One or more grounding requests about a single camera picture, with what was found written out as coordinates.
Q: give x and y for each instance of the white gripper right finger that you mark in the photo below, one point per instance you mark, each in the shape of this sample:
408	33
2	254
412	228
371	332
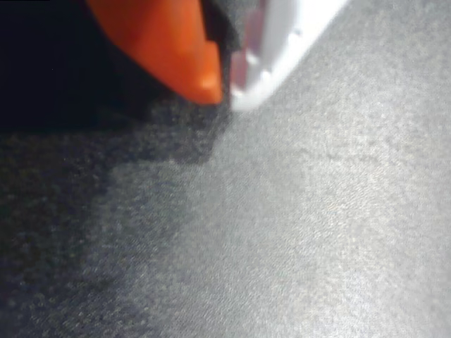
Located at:
278	42

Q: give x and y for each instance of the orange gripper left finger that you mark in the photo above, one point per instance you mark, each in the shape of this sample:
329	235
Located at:
165	45

